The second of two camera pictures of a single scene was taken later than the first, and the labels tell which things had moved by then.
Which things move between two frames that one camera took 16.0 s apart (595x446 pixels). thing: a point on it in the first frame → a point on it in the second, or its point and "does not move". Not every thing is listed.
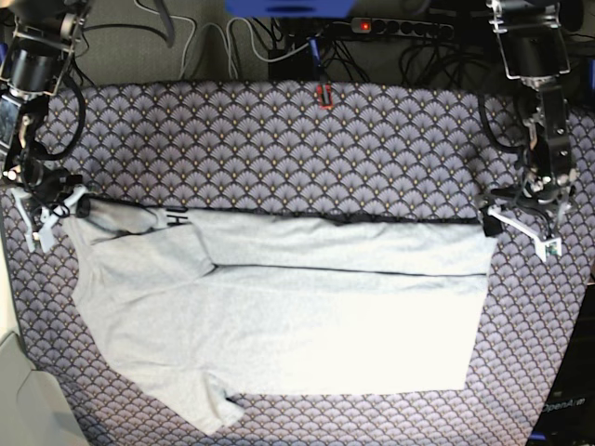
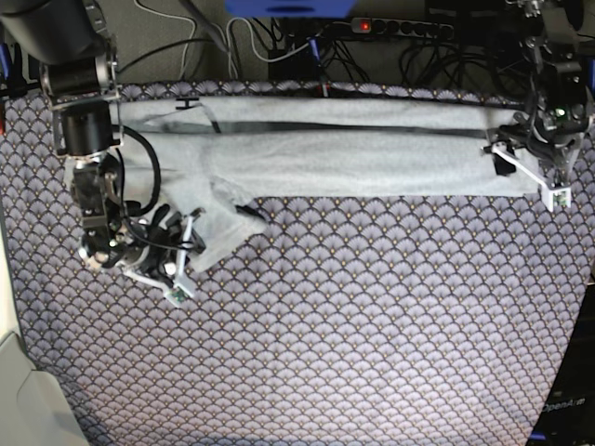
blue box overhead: x=289 y=8 does not move
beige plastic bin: x=34 y=407 does not move
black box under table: x=297 y=67 does not move
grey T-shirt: x=201 y=307 → x=208 y=154
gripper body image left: x=48 y=186 → x=159 y=248
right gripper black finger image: x=492 y=227 → x=502 y=166
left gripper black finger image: x=83 y=206 → x=198 y=242
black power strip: x=403 y=27 does not move
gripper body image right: x=551 y=195 → x=550 y=130
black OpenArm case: x=569 y=419 does not move
